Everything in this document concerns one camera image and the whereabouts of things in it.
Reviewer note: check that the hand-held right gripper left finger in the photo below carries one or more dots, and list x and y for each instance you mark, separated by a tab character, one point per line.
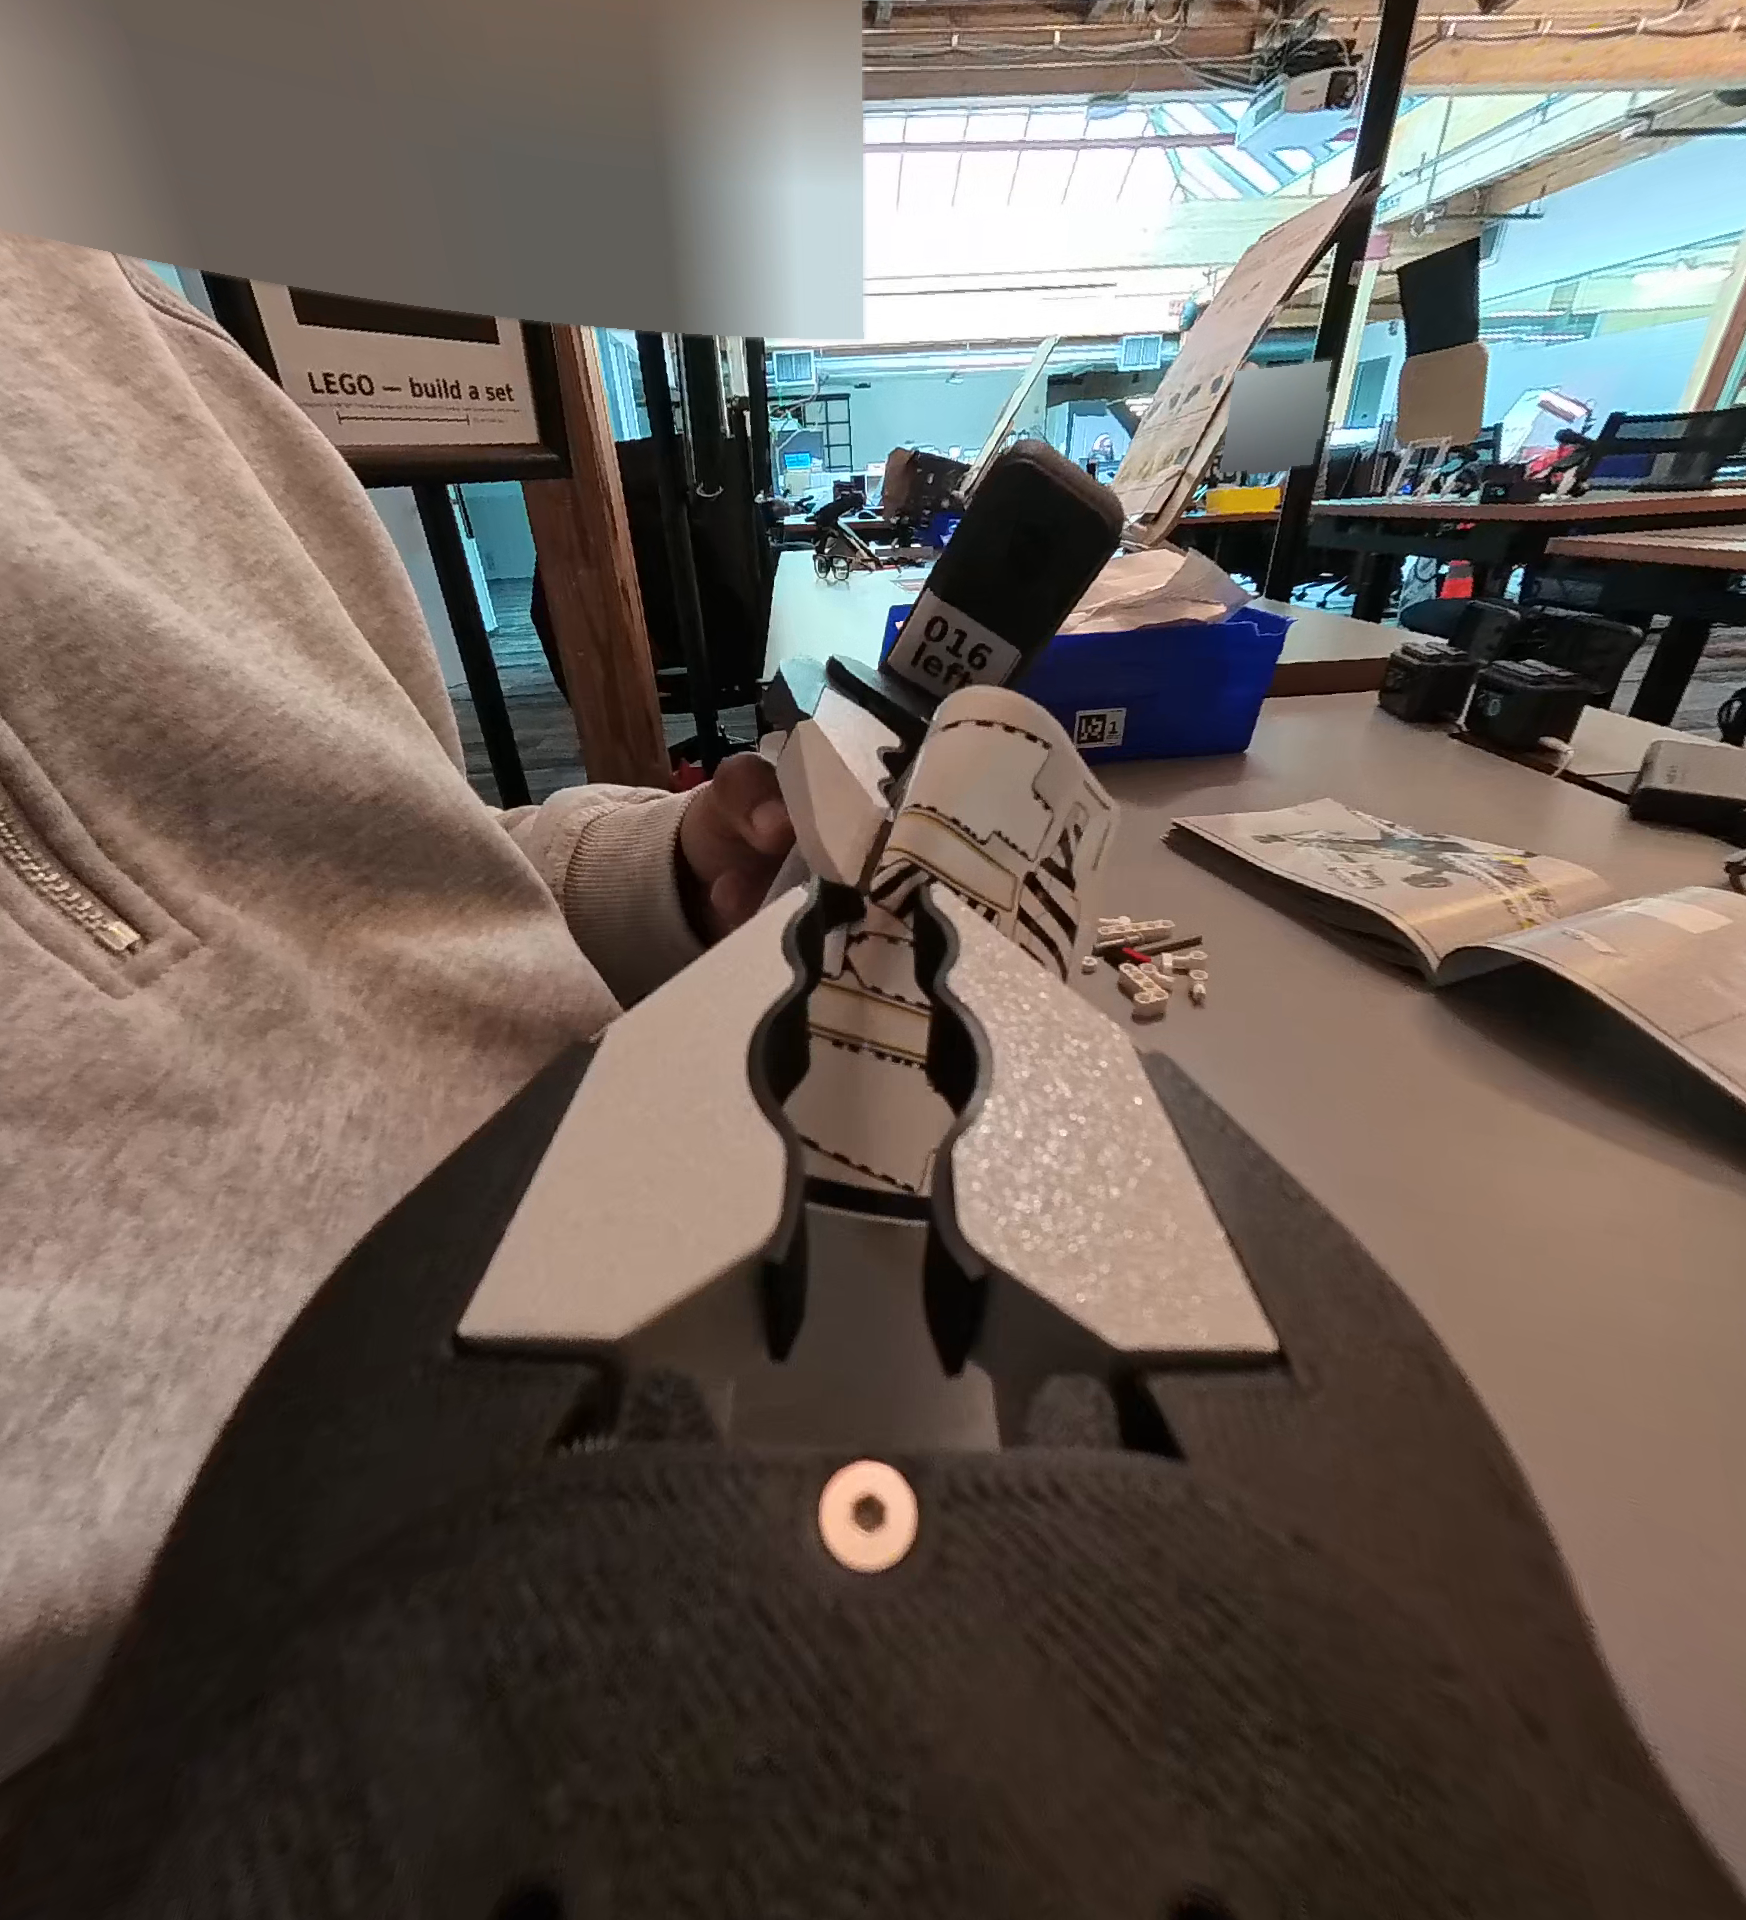
634	1184

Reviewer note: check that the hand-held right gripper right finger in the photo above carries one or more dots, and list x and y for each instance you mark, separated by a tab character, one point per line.
1100	1202

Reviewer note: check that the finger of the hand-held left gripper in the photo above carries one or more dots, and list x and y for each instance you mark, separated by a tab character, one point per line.
838	794

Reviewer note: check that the zebra sticker sheet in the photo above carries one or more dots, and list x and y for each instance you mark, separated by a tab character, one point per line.
977	810

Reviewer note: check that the white straight lego beam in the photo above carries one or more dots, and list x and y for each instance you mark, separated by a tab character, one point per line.
1130	924

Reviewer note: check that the person's left forearm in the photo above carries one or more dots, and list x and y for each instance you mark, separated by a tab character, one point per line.
605	886

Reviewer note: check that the white angled lego beam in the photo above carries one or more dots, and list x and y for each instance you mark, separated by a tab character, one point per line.
1148	993

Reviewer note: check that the lego instruction booklet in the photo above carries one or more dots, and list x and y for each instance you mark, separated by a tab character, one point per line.
1564	931

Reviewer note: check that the person's left hand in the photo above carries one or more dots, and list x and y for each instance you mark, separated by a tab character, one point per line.
731	839

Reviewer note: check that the white plastic bags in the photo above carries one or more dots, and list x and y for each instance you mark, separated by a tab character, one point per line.
1157	586

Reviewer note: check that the blue plastic bin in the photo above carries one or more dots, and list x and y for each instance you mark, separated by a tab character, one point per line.
1157	676

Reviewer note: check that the paper sign stand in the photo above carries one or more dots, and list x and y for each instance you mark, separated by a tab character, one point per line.
1233	361

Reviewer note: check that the black pole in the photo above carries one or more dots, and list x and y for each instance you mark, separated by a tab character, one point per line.
1345	298

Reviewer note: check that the black cardboard sign panel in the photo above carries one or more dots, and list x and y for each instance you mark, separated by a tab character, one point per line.
1441	344

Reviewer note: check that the black device green light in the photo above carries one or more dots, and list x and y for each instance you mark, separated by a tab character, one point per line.
1517	705

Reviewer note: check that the white ceiling projector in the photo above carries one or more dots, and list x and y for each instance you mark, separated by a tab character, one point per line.
1301	98

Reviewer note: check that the long wooden table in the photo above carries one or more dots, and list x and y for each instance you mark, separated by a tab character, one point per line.
1564	507

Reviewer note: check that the wooden post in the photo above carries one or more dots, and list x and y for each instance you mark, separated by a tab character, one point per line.
595	570

